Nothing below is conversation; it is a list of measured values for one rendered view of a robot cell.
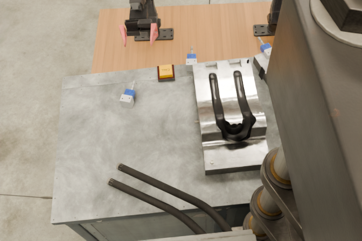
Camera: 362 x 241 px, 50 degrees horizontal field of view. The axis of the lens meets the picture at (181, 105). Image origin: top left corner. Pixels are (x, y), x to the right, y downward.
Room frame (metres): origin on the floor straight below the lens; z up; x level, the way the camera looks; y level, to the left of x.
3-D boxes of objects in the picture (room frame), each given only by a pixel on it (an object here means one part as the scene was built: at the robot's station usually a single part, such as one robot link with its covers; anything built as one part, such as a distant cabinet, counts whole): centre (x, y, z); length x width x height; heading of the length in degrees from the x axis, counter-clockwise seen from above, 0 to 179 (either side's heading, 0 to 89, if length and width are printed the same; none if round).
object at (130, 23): (1.05, 0.12, 1.20); 0.10 x 0.07 x 0.07; 84
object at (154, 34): (0.98, 0.09, 1.20); 0.09 x 0.07 x 0.07; 174
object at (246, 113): (0.82, -0.21, 0.92); 0.35 x 0.16 x 0.09; 179
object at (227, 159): (0.80, -0.20, 0.87); 0.50 x 0.26 x 0.14; 179
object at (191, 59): (1.14, -0.08, 0.83); 0.13 x 0.05 x 0.05; 173
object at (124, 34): (0.99, 0.16, 1.20); 0.09 x 0.07 x 0.07; 174
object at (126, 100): (0.98, 0.22, 0.83); 0.13 x 0.05 x 0.05; 160
